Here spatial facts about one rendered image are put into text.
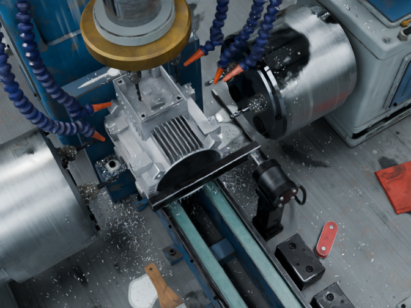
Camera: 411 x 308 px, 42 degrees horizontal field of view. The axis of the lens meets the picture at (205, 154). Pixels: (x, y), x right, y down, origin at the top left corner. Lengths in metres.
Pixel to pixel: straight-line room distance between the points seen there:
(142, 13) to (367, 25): 0.50
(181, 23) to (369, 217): 0.68
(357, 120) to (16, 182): 0.77
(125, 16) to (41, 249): 0.43
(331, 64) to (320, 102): 0.08
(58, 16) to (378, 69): 0.65
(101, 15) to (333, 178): 0.72
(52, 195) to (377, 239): 0.73
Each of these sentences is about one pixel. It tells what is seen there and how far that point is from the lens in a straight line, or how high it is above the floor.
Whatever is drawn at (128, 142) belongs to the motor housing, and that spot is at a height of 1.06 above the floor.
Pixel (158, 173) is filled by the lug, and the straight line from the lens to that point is 1.00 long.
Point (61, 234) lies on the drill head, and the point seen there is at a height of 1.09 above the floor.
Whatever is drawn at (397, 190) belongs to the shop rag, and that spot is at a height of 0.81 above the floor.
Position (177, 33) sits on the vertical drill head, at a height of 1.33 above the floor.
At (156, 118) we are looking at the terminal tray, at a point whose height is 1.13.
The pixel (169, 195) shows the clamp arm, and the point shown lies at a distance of 1.03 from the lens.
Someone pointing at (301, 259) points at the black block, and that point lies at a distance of 1.17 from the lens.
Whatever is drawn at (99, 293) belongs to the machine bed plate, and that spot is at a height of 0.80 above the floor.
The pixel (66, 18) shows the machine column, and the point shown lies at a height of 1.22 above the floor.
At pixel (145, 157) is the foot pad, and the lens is 1.03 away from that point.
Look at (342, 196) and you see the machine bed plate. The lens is 1.32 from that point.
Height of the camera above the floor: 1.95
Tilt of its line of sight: 59 degrees down
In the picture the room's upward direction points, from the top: 3 degrees counter-clockwise
